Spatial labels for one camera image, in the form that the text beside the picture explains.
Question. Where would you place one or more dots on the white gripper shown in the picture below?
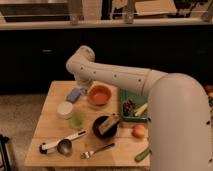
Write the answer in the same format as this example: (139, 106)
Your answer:
(83, 84)

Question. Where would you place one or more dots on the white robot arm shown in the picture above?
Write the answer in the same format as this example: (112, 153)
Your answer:
(179, 115)

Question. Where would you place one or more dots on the white paper cup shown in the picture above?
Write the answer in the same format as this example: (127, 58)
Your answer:
(64, 110)

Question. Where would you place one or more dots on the green translucent cup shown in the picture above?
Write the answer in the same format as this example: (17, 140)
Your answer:
(76, 122)

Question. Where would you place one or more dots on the orange bowl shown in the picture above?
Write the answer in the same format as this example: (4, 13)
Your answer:
(99, 95)

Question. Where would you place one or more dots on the black round plate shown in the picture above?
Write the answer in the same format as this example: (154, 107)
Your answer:
(97, 132)

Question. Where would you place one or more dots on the wooden table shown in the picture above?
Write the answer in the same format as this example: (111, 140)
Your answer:
(51, 127)

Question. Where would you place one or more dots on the yellow sponge block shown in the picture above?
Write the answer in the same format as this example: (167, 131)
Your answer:
(108, 123)

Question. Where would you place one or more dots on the dark grape bunch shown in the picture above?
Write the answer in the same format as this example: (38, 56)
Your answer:
(128, 107)

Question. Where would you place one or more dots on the green plastic tray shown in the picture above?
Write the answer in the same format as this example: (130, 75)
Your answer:
(124, 95)

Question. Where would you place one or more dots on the dark cabinet counter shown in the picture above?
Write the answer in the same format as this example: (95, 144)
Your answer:
(31, 59)

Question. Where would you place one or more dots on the silver fork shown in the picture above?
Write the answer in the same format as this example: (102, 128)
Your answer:
(89, 154)

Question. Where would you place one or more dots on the orange peach fruit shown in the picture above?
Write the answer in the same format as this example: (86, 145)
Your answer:
(138, 131)

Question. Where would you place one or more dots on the green cucumber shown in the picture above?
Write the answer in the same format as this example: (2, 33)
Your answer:
(141, 156)

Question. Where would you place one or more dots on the black object at left edge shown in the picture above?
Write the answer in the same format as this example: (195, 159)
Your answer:
(5, 157)

